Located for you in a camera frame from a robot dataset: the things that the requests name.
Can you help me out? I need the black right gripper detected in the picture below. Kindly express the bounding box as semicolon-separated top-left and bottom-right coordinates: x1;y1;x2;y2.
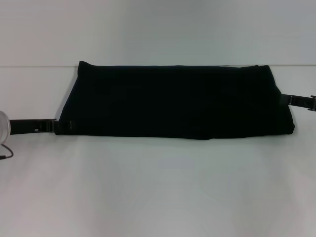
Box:
280;93;316;112

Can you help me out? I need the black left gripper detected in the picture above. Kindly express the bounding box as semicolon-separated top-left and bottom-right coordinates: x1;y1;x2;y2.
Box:
9;118;78;136

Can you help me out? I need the black shirt with white print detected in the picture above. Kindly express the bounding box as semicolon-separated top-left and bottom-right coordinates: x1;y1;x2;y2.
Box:
54;60;296;141

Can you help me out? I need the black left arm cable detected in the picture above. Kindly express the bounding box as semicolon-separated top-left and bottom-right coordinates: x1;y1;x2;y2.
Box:
0;144;14;160

